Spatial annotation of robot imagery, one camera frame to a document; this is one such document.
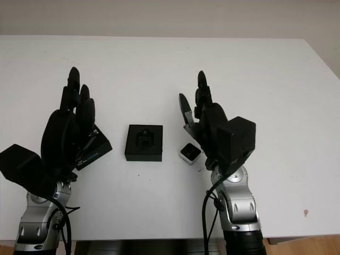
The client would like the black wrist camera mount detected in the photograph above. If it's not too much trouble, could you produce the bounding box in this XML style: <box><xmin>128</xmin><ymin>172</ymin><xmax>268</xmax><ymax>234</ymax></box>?
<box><xmin>0</xmin><ymin>144</ymin><xmax>45</xmax><ymax>193</ymax></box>
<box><xmin>217</xmin><ymin>116</ymin><xmax>257</xmax><ymax>172</ymax></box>

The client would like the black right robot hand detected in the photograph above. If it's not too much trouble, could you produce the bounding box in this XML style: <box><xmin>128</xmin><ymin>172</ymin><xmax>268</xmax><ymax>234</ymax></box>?
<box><xmin>178</xmin><ymin>70</ymin><xmax>234</xmax><ymax>173</ymax></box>

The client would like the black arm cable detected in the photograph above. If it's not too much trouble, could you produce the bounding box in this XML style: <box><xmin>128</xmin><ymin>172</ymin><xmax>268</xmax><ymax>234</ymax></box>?
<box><xmin>202</xmin><ymin>164</ymin><xmax>226</xmax><ymax>255</ymax></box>
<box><xmin>39</xmin><ymin>195</ymin><xmax>80</xmax><ymax>255</ymax></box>

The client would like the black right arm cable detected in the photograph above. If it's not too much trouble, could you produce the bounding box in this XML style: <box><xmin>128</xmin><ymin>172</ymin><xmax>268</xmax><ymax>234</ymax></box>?
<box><xmin>202</xmin><ymin>164</ymin><xmax>226</xmax><ymax>255</ymax></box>

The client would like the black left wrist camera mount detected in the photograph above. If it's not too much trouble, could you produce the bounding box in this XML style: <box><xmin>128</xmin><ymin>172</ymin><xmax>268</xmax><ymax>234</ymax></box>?
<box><xmin>0</xmin><ymin>144</ymin><xmax>45</xmax><ymax>193</ymax></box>

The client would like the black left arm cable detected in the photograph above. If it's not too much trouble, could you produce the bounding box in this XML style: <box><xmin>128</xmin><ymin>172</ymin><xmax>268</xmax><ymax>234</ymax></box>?
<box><xmin>39</xmin><ymin>195</ymin><xmax>80</xmax><ymax>255</ymax></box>

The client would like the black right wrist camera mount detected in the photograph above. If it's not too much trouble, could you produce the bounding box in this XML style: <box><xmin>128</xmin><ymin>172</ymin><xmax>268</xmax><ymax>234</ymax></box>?
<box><xmin>217</xmin><ymin>116</ymin><xmax>257</xmax><ymax>172</ymax></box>

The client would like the small silver depth camera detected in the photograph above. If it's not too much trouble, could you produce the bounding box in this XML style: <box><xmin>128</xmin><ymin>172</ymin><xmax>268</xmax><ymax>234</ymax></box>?
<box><xmin>178</xmin><ymin>142</ymin><xmax>204</xmax><ymax>166</ymax></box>

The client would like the black RealSense box lid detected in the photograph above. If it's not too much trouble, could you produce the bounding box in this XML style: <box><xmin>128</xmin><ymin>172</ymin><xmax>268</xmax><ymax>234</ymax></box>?
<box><xmin>75</xmin><ymin>124</ymin><xmax>114</xmax><ymax>171</ymax></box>

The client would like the black camera box base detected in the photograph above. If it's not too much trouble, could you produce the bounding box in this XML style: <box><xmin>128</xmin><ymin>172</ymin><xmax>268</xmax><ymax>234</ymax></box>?
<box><xmin>124</xmin><ymin>124</ymin><xmax>164</xmax><ymax>162</ymax></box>

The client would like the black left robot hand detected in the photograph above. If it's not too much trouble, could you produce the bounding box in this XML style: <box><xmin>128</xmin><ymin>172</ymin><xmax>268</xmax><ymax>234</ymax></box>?
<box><xmin>39</xmin><ymin>67</ymin><xmax>96</xmax><ymax>184</ymax></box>

